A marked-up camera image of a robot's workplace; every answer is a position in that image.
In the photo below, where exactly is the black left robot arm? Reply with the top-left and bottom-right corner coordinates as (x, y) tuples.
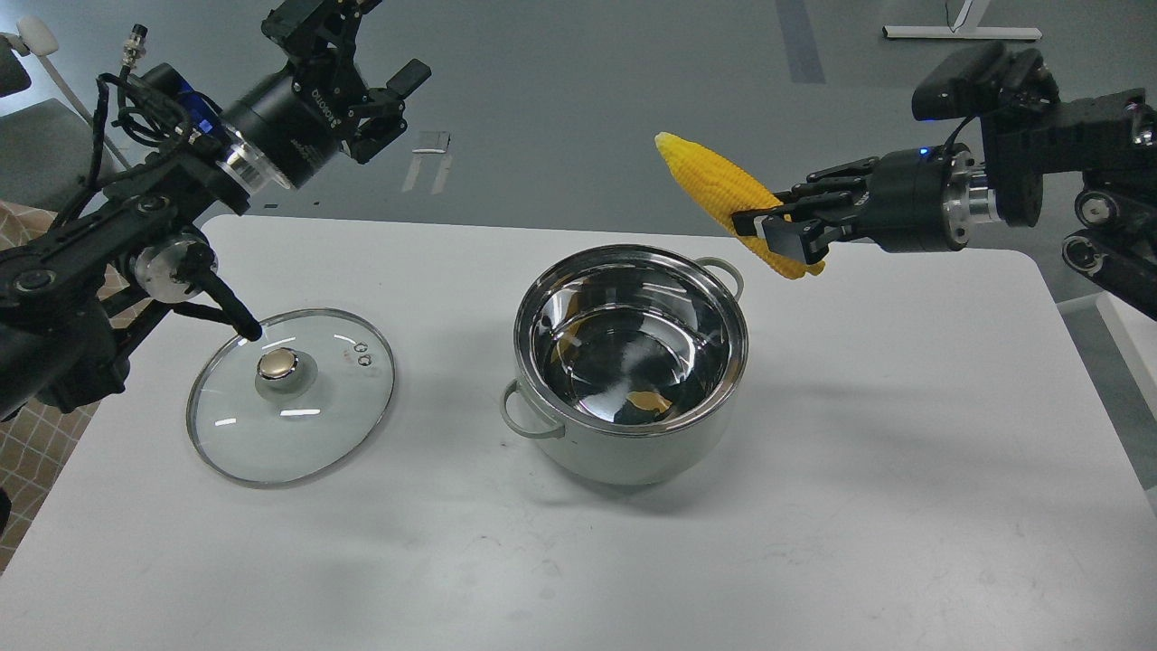
(1, 1), (432, 420)

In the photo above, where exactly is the yellow toy corn cob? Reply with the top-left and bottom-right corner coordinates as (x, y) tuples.
(654, 132), (825, 279)

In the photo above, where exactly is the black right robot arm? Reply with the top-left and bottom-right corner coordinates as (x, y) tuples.
(723, 42), (1156, 317)

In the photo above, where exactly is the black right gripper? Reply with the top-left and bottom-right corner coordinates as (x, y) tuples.
(730, 146), (974, 265)

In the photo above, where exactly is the white desk foot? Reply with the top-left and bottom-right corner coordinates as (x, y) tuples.
(880, 1), (1044, 42)

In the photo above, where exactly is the grey office chair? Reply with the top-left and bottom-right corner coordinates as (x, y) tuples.
(1, 15), (93, 212)

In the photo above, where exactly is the beige checkered cloth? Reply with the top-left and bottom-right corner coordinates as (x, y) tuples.
(1, 201), (127, 574)

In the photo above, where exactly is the glass pot lid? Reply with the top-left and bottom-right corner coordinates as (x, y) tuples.
(185, 308), (396, 489)

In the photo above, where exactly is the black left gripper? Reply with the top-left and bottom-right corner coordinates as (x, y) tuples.
(222, 1), (432, 188)

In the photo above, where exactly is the grey steel cooking pot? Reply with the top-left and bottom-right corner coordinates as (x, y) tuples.
(499, 244), (747, 486)

